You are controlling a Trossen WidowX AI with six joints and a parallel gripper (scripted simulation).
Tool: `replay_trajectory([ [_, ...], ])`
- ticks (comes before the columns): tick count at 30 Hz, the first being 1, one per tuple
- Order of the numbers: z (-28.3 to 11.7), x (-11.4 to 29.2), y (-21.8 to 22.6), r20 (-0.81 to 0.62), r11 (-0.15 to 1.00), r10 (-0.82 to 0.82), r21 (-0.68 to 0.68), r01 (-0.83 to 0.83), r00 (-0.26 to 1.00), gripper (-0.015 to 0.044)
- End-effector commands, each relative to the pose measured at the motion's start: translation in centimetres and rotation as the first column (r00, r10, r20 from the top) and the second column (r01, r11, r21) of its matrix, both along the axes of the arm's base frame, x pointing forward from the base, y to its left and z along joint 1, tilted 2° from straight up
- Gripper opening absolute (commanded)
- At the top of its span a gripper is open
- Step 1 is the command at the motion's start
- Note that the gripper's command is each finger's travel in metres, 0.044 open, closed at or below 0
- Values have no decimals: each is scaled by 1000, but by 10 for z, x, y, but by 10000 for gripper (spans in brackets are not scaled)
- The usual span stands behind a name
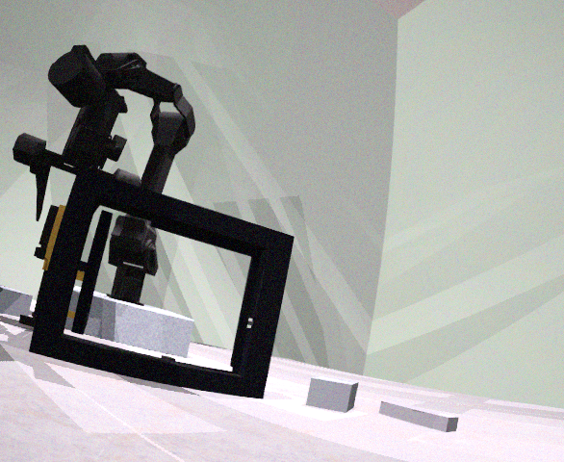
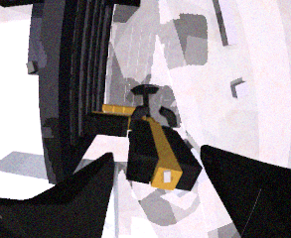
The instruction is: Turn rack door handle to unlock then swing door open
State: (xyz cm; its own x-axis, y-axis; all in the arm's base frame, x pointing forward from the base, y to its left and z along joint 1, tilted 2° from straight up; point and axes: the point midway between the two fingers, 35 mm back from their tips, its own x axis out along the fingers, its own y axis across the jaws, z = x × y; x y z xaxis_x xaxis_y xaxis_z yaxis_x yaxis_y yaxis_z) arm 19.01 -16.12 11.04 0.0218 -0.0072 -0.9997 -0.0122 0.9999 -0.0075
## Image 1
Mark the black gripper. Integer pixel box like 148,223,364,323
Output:
13,115,141,221

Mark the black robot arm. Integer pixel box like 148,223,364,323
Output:
48,44,195,306

